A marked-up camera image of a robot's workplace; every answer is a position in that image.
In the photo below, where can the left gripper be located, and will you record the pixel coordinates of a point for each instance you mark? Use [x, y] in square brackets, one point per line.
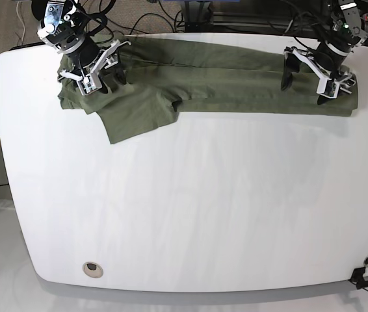
[326, 62]

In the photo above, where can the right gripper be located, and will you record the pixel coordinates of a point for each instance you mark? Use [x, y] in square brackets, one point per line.
[90, 59]

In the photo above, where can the olive green T-shirt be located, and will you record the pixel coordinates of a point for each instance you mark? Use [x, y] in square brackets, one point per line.
[166, 77]

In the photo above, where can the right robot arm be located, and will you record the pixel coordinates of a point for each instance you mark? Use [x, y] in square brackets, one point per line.
[69, 29]

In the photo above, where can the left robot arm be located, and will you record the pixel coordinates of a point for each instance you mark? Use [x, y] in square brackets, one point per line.
[337, 39]

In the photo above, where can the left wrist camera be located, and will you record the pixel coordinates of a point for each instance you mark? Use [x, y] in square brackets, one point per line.
[327, 88]

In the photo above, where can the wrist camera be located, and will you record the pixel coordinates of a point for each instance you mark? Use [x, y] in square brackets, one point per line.
[327, 88]
[89, 84]

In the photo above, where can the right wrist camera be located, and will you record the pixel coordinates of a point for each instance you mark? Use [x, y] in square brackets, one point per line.
[89, 84]

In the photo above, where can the aluminium frame rail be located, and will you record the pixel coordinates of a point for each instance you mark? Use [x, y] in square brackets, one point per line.
[254, 17]

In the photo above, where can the left table cable grommet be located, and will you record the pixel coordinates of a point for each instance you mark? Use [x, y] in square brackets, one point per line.
[93, 270]

